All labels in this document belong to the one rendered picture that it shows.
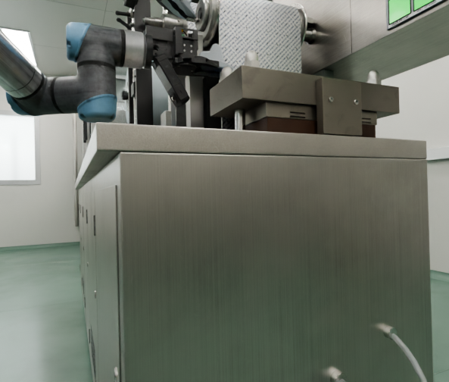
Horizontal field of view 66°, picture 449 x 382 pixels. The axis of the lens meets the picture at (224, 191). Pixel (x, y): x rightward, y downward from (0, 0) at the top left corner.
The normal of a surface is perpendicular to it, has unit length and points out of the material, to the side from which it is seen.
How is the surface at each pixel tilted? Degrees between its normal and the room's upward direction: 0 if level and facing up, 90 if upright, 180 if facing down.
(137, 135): 90
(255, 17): 90
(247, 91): 90
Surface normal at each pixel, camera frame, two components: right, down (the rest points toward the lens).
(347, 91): 0.40, -0.02
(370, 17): -0.91, 0.02
